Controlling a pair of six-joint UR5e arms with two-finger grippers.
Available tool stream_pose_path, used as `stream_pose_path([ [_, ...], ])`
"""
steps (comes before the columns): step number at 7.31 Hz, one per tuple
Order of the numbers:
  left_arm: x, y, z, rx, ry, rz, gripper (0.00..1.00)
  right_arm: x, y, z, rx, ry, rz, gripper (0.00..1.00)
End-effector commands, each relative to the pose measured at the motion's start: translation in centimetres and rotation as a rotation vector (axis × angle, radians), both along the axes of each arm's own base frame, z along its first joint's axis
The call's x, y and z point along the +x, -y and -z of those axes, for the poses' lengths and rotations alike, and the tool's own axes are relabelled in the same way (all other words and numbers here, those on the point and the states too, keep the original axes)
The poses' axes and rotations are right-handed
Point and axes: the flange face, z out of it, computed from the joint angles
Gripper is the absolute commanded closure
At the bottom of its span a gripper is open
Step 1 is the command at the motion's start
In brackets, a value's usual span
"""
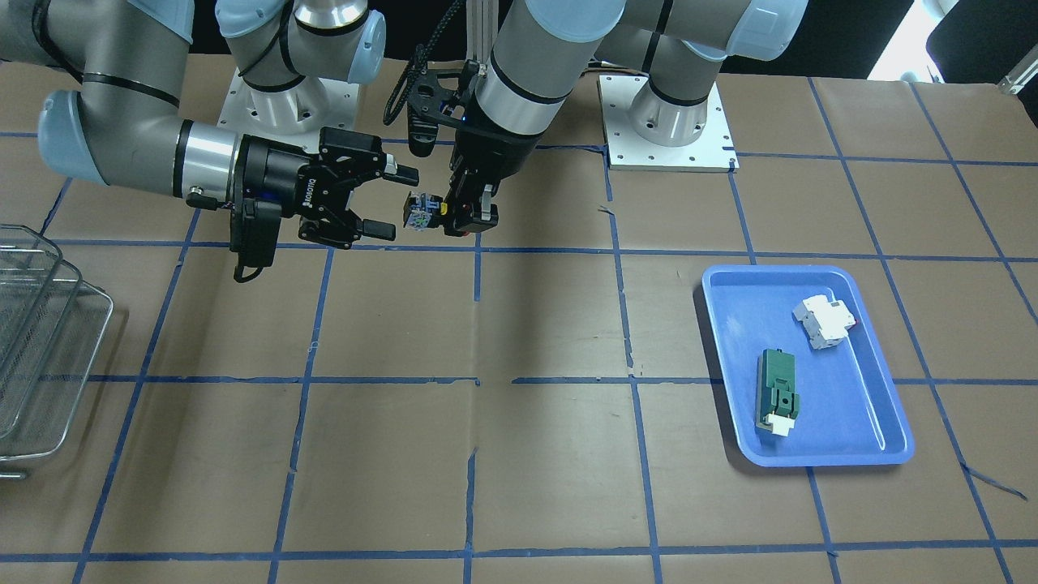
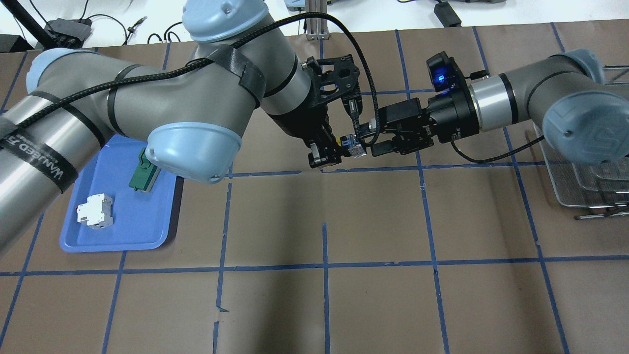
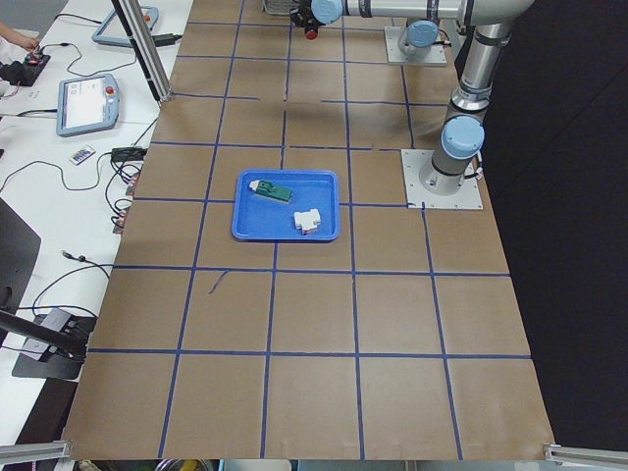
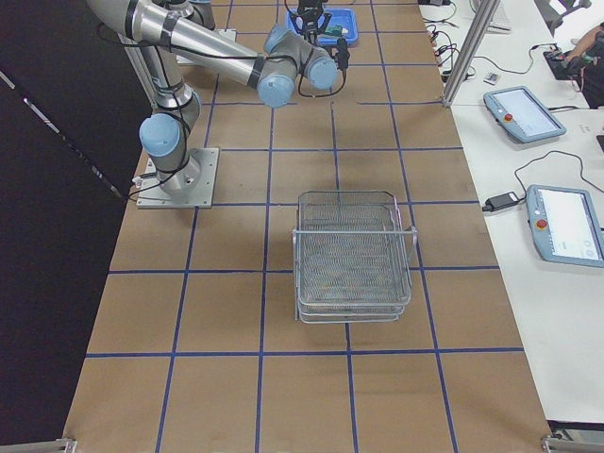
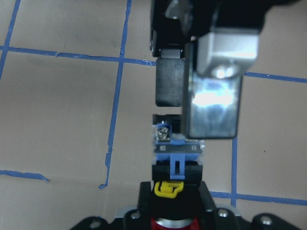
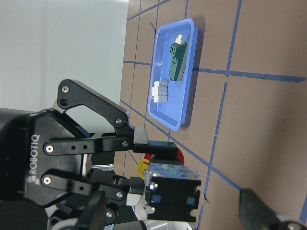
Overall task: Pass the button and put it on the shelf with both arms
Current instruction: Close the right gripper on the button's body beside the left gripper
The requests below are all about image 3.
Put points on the green terminal block module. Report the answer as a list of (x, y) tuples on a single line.
[(271, 190)]

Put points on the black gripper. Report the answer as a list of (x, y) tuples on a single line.
[(299, 16)]

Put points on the blue plastic tray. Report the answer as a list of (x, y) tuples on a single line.
[(260, 218)]

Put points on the wire mesh shelf rack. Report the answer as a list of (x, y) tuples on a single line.
[(279, 7)]

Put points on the aluminium rail bottom left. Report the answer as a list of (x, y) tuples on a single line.
[(13, 454)]

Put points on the aluminium frame post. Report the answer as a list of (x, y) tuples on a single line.
[(142, 43)]

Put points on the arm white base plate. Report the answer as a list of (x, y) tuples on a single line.
[(399, 53), (426, 188)]

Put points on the white circuit breaker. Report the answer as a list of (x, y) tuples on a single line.
[(307, 222)]

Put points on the grey usb hub box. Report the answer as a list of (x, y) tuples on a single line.
[(48, 333)]

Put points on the aluminium rail bottom right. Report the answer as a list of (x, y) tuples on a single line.
[(586, 456)]

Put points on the aluminium rail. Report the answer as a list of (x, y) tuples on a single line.
[(586, 456), (13, 454)]

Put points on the near blue teach pendant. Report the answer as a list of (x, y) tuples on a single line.
[(87, 105)]

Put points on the red emergency stop button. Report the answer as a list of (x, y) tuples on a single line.
[(311, 34)]

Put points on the small white remote control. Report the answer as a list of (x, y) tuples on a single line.
[(82, 155)]

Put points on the black power adapter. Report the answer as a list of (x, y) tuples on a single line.
[(128, 154)]

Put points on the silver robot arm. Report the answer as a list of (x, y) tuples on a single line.
[(419, 38), (463, 134)]

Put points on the black joystick controller box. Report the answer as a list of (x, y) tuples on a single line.
[(25, 73)]

